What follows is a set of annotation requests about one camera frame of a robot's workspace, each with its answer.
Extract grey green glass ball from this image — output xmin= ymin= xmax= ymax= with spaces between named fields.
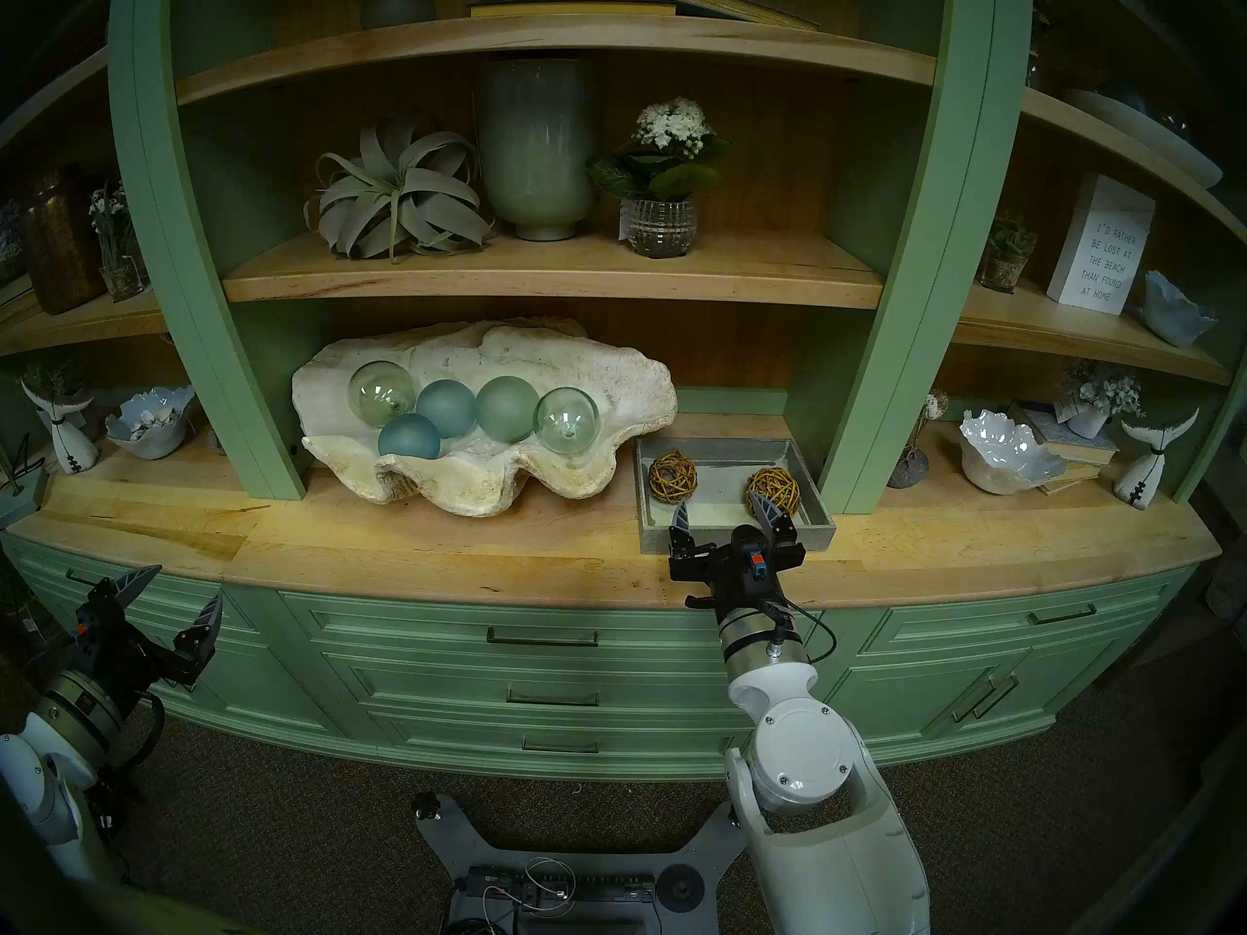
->
xmin=359 ymin=0 xmax=439 ymax=32

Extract woven rattan ball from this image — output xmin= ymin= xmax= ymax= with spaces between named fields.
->
xmin=649 ymin=449 xmax=699 ymax=504
xmin=744 ymin=467 xmax=802 ymax=521

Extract tan hardcover book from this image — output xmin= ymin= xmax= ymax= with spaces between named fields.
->
xmin=1035 ymin=459 xmax=1104 ymax=497

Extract white whale tail figurine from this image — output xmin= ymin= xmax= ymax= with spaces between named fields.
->
xmin=21 ymin=378 xmax=100 ymax=475
xmin=1114 ymin=407 xmax=1200 ymax=510

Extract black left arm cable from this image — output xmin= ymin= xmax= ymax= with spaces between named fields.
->
xmin=97 ymin=694 xmax=167 ymax=827

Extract pale blue ruffled bowl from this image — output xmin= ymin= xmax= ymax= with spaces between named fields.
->
xmin=1142 ymin=270 xmax=1221 ymax=349

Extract small bird on stone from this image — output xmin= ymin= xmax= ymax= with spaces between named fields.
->
xmin=887 ymin=390 xmax=951 ymax=490

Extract giant white clam shell bowl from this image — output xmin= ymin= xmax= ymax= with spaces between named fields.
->
xmin=290 ymin=318 xmax=679 ymax=518

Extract large white platter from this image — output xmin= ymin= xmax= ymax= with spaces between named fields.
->
xmin=1062 ymin=86 xmax=1224 ymax=189

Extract grey hardcover book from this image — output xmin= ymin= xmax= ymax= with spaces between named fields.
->
xmin=1008 ymin=400 xmax=1121 ymax=468

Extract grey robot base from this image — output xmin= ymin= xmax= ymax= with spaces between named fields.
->
xmin=409 ymin=792 xmax=759 ymax=935

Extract black electronics box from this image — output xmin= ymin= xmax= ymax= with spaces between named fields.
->
xmin=453 ymin=863 xmax=659 ymax=935

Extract white text sign block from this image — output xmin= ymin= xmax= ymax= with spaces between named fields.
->
xmin=1046 ymin=172 xmax=1156 ymax=316

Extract old dark cover book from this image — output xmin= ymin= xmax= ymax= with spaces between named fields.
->
xmin=628 ymin=0 xmax=821 ymax=32

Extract green wooden shelf cabinet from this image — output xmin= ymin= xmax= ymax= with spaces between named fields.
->
xmin=0 ymin=0 xmax=1247 ymax=783

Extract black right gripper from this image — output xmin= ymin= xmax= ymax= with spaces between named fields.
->
xmin=669 ymin=493 xmax=808 ymax=618

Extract small potted green plant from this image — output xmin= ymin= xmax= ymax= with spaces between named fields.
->
xmin=978 ymin=217 xmax=1039 ymax=294

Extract dark blue ball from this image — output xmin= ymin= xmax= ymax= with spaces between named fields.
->
xmin=1101 ymin=79 xmax=1162 ymax=118

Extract white bowl with shells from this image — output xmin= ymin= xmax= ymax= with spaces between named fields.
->
xmin=104 ymin=386 xmax=199 ymax=461

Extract grey air plant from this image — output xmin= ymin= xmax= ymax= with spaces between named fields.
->
xmin=304 ymin=120 xmax=496 ymax=262

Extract frosted blue glass ball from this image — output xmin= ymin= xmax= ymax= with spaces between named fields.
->
xmin=416 ymin=379 xmax=478 ymax=439
xmin=378 ymin=413 xmax=442 ymax=462

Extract thin white wire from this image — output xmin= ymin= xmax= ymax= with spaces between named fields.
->
xmin=521 ymin=855 xmax=578 ymax=916

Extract copper metal vase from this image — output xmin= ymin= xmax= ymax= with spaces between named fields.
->
xmin=19 ymin=168 xmax=106 ymax=316

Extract small blue block ornament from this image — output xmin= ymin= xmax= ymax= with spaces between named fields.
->
xmin=0 ymin=446 xmax=50 ymax=530

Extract pale green ceramic vase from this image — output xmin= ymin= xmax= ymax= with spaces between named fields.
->
xmin=475 ymin=56 xmax=603 ymax=243

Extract white ruffled ceramic bowl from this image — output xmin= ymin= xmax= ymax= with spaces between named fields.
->
xmin=959 ymin=408 xmax=1069 ymax=496

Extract white flowers in glass pot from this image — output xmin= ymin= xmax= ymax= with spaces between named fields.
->
xmin=586 ymin=97 xmax=732 ymax=259

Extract small green moss plant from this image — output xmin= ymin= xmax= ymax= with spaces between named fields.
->
xmin=21 ymin=356 xmax=91 ymax=400

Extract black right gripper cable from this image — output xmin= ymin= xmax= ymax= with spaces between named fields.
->
xmin=765 ymin=600 xmax=838 ymax=667

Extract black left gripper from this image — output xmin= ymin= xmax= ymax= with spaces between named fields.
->
xmin=76 ymin=565 xmax=225 ymax=710

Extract thin yellow book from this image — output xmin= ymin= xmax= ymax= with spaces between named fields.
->
xmin=468 ymin=0 xmax=678 ymax=19

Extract small flowers in glass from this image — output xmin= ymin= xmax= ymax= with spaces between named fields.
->
xmin=88 ymin=183 xmax=147 ymax=303

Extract clear green glass ball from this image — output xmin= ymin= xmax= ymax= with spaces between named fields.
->
xmin=534 ymin=387 xmax=601 ymax=454
xmin=348 ymin=360 xmax=420 ymax=428

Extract dark textured ornament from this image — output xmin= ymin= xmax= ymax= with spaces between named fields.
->
xmin=0 ymin=198 xmax=28 ymax=286

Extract grey square tray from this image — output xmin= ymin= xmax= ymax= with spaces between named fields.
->
xmin=633 ymin=436 xmax=837 ymax=556

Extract frosted green glass ball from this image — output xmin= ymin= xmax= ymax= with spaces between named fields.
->
xmin=474 ymin=375 xmax=541 ymax=444

